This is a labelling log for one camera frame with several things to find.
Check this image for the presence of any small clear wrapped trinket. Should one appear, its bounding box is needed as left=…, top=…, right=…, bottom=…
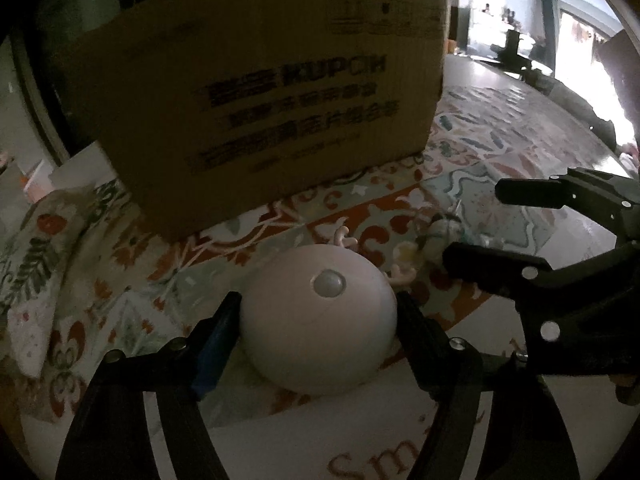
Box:
left=393, top=214, right=466, bottom=268

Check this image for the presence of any brown cardboard box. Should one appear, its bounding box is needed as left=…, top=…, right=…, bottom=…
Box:
left=56, top=0, right=449, bottom=240

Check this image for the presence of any white round deer night light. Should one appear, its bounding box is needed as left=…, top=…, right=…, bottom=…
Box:
left=241, top=226, right=416, bottom=396

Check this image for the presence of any white tv console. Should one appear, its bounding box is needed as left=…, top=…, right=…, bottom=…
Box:
left=451, top=3, right=554, bottom=78

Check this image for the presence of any patterned floral table mat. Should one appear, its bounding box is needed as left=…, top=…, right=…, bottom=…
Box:
left=1, top=84, right=620, bottom=448

